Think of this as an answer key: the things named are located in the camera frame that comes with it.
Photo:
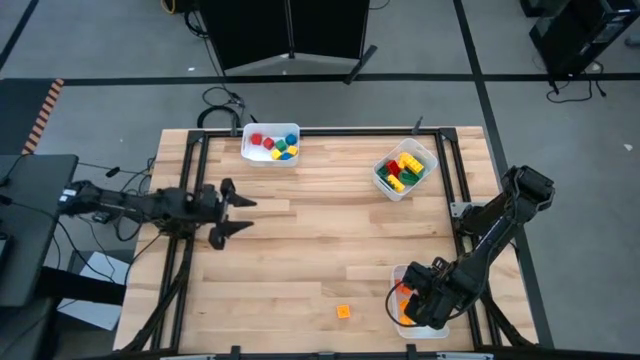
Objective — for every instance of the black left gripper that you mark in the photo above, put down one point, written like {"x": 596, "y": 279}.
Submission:
{"x": 212, "y": 207}

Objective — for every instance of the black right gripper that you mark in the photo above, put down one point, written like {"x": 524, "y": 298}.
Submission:
{"x": 435, "y": 295}

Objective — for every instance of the small red block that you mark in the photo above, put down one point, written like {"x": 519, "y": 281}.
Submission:
{"x": 256, "y": 139}
{"x": 268, "y": 143}

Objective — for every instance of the small green block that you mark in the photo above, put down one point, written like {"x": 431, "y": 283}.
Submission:
{"x": 281, "y": 145}

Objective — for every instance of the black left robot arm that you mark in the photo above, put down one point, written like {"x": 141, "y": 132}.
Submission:
{"x": 135, "y": 205}

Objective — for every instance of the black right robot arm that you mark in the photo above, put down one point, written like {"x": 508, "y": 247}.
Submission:
{"x": 500, "y": 225}

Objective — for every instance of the white plastic bin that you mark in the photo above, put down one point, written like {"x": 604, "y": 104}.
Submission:
{"x": 425, "y": 332}

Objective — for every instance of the white bin with paper label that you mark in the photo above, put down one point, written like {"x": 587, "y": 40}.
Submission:
{"x": 252, "y": 155}

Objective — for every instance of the small yellow-orange block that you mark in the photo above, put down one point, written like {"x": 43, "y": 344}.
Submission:
{"x": 343, "y": 311}

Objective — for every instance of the black power adapter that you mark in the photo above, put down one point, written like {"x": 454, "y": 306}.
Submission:
{"x": 112, "y": 171}

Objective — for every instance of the black power brick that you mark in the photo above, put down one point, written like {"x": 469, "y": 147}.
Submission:
{"x": 101, "y": 217}

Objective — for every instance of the silver light bar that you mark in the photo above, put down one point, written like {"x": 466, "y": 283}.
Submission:
{"x": 187, "y": 357}

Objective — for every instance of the grey partition base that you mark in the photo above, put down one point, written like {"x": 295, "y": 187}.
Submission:
{"x": 280, "y": 65}

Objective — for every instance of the black partition panel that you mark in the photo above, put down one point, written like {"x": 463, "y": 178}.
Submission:
{"x": 330, "y": 25}
{"x": 250, "y": 30}

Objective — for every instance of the black partition foot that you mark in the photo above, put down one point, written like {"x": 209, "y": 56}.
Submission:
{"x": 361, "y": 62}

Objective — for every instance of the black side desk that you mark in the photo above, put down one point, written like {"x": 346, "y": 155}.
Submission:
{"x": 35, "y": 225}

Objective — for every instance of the black ramp with hazard stripe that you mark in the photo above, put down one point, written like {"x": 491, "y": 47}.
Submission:
{"x": 20, "y": 115}

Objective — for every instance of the black equipment rack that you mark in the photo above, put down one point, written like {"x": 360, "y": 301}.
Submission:
{"x": 575, "y": 35}

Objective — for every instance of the black frame clamp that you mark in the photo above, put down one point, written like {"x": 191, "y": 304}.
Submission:
{"x": 235, "y": 352}
{"x": 411, "y": 351}

